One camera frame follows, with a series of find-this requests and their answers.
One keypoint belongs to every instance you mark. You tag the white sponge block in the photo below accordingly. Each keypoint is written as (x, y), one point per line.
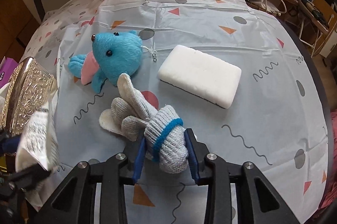
(201, 74)

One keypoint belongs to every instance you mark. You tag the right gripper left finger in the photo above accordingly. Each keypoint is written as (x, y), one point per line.
(122, 169)

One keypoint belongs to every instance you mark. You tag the white knit gloves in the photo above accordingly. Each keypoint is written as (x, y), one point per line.
(130, 113)

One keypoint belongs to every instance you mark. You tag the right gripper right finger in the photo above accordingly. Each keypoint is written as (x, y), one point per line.
(209, 169)

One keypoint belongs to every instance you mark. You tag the pink bedding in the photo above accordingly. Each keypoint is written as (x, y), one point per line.
(331, 194)

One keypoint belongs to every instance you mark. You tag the ornate gold tissue box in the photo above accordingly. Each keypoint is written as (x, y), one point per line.
(30, 87)

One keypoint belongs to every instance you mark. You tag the wet wipes pack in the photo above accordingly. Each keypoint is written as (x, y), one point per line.
(38, 143)

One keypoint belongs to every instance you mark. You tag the blue plush toy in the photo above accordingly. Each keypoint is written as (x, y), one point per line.
(112, 54)

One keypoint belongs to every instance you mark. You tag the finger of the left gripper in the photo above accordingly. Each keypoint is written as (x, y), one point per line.
(8, 144)
(27, 178)

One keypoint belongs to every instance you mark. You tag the purple tissue box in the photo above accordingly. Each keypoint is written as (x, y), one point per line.
(7, 67)

